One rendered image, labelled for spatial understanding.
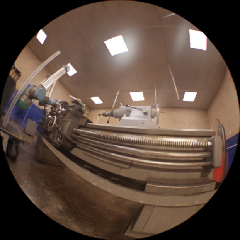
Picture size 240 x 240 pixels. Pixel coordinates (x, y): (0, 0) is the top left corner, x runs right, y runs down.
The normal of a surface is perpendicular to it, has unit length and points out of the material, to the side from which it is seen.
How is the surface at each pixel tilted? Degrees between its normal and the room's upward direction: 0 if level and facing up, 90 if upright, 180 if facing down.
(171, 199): 90
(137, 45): 180
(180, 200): 90
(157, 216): 90
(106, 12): 180
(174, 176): 90
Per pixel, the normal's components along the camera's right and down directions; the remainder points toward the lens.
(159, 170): -0.38, -0.47
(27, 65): 0.90, 0.04
